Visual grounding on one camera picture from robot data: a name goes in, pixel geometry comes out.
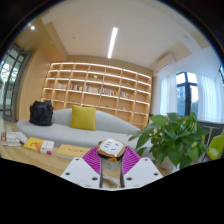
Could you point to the light grey curved sofa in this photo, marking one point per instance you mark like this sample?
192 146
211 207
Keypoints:
66 131

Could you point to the narrow white sheer curtain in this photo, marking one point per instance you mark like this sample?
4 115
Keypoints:
168 95

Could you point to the white wall air conditioner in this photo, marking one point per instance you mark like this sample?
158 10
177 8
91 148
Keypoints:
165 61

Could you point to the green potted plant white pot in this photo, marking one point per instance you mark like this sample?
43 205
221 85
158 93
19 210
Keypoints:
173 140

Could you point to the white and gold cube charger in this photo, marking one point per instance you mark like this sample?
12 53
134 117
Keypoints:
111 156

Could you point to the lime green chair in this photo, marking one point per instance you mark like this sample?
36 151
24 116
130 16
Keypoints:
216 145

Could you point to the yellow cushion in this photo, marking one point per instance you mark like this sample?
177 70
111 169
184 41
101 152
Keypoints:
83 117

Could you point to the dark-framed glass door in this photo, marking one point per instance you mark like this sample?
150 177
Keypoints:
13 83

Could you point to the large yellow book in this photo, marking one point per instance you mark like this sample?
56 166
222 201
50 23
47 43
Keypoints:
71 151

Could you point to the black bag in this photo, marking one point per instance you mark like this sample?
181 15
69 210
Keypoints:
41 113

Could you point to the long ceiling light strip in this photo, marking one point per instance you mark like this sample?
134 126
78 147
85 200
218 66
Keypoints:
112 42

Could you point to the wooden wall shelf unit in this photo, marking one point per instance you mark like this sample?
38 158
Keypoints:
96 93

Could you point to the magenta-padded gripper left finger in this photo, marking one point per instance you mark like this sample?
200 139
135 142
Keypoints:
78 171

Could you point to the dark-framed window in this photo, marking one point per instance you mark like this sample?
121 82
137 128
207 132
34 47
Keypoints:
186 96

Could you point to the wide white sheer curtain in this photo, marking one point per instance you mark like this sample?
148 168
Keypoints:
210 96

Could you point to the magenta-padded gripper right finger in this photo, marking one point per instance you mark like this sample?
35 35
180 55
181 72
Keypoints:
143 170

